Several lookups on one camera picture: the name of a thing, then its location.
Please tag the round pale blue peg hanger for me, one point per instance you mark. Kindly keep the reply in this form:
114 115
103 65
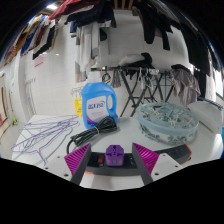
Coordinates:
166 131

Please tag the purple charger block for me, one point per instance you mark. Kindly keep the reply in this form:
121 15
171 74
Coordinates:
114 155

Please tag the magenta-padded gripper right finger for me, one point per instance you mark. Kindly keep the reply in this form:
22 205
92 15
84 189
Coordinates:
146 158

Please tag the hanging clothes row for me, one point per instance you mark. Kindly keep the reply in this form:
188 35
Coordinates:
86 10

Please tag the blue detergent bottle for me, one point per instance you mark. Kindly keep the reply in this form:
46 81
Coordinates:
96 100

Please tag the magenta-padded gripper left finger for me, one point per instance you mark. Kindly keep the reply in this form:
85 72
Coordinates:
76 159

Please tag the black folding drying rack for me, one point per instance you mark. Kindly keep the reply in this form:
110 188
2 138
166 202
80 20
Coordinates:
126 81

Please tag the grey garment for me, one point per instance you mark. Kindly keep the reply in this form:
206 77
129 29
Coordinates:
185 85

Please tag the white pillow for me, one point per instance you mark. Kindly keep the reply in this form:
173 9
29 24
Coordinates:
206 116

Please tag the white and black garment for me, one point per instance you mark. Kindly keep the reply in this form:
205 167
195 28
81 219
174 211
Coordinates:
133 59

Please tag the pink wall sign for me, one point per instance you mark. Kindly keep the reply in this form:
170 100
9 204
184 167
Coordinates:
39 60

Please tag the yellow floor sign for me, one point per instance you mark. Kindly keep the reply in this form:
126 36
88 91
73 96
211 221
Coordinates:
78 108

